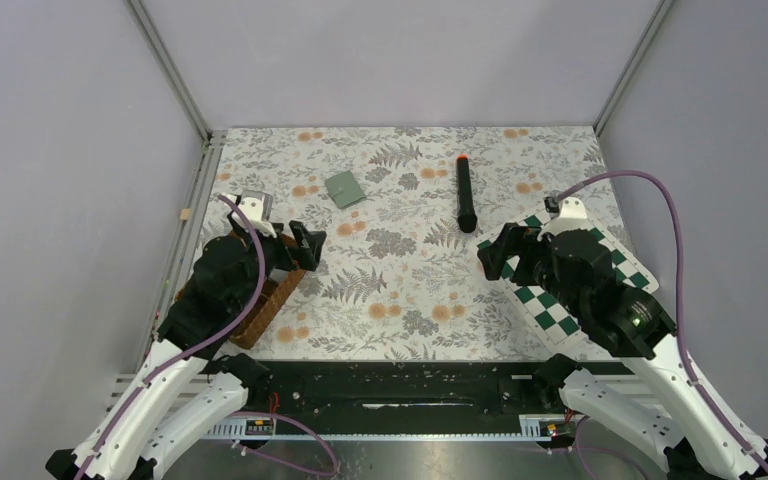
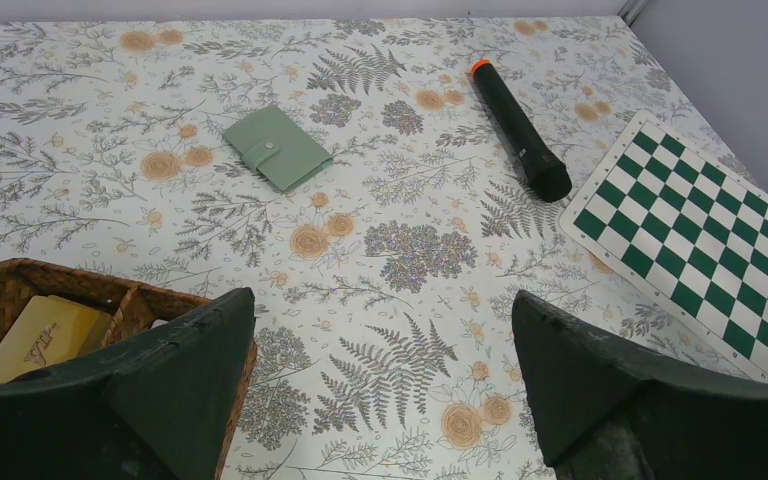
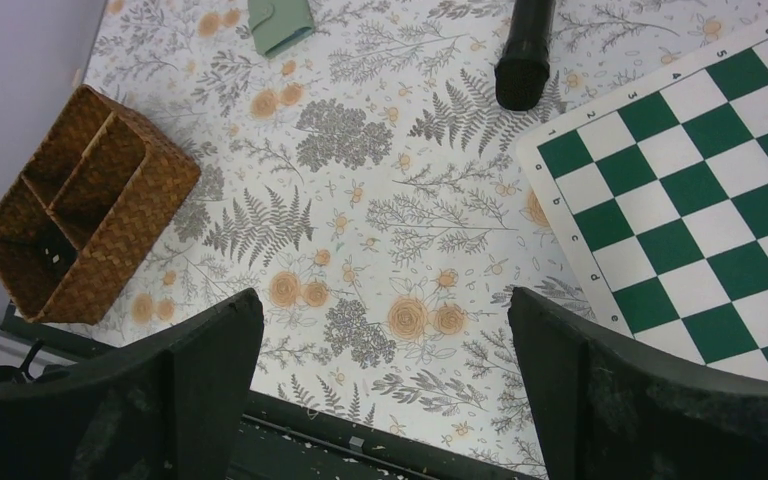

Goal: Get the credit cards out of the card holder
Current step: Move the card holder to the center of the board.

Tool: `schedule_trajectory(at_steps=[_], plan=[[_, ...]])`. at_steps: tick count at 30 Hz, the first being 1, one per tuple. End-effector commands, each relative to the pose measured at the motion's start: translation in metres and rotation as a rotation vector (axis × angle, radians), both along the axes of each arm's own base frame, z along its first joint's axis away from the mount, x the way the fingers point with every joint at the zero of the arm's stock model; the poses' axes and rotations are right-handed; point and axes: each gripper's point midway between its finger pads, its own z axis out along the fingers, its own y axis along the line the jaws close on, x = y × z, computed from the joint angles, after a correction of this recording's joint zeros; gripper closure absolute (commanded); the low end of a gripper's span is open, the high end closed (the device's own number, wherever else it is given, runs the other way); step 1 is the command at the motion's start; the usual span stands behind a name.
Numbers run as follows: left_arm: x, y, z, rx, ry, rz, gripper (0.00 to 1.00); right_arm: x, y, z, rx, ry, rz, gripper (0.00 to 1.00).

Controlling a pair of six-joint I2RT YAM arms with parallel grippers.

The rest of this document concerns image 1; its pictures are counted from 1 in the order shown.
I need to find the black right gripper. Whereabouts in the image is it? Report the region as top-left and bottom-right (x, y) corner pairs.
(474, 220), (583, 315)

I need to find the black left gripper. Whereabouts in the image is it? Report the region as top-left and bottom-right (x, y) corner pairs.
(232, 211), (327, 311)

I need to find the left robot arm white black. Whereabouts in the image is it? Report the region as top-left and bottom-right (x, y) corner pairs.
(45, 221), (327, 479)

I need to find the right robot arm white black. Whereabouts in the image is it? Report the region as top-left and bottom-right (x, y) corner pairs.
(477, 223), (768, 479)

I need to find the black microphone orange tip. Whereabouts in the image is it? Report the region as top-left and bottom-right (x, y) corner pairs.
(456, 155), (477, 233)

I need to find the brown wicker basket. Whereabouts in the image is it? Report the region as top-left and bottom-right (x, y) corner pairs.
(175, 228), (310, 351)

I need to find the green white chessboard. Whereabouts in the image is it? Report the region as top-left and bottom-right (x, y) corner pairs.
(499, 214), (676, 359)

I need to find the floral patterned table mat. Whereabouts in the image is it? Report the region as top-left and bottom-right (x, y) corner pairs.
(200, 126), (607, 361)

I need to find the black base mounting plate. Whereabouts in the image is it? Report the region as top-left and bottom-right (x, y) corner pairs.
(243, 361), (566, 431)

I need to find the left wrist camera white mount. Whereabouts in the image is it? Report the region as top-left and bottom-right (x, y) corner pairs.
(235, 189), (277, 237)

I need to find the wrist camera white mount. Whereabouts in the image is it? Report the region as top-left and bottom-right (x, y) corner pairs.
(235, 189), (277, 237)
(537, 196), (590, 242)

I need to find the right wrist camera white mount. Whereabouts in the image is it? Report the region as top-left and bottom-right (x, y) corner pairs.
(537, 196), (590, 242)

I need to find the aluminium cable duct rail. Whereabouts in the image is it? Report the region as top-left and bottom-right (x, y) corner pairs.
(201, 415), (558, 444)

